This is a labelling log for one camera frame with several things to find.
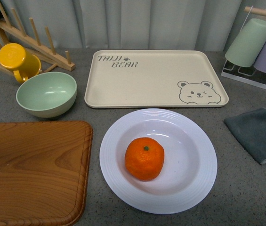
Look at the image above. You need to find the white round plate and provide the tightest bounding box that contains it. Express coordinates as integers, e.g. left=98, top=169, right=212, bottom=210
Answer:
left=99, top=109, right=218, bottom=214

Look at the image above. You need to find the beige bear serving tray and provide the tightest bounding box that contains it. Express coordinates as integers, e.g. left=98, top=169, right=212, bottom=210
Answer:
left=84, top=50, right=229, bottom=108

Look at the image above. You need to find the light green bowl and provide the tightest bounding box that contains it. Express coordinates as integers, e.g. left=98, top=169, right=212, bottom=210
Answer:
left=16, top=72, right=77, bottom=118

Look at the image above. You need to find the grey curtain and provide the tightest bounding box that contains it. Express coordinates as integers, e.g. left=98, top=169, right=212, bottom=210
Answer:
left=2, top=0, right=266, bottom=51

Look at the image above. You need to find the wooden cutting board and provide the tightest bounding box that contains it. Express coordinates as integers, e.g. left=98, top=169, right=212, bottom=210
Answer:
left=0, top=121, right=93, bottom=226

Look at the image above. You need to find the light green cup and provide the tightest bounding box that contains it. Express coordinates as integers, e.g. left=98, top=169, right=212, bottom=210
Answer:
left=225, top=18, right=266, bottom=67

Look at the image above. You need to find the grey folded cloth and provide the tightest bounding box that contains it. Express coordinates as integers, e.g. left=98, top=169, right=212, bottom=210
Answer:
left=224, top=108, right=266, bottom=165

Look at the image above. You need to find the yellow mug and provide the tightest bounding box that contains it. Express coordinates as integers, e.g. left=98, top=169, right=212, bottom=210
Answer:
left=0, top=43, right=41, bottom=83

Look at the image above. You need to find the white cup holder rack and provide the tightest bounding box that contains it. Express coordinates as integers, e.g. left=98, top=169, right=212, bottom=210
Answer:
left=221, top=7, right=266, bottom=89

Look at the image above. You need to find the wooden peg drying rack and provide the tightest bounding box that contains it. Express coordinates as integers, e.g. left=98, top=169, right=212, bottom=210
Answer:
left=0, top=2, right=75, bottom=75

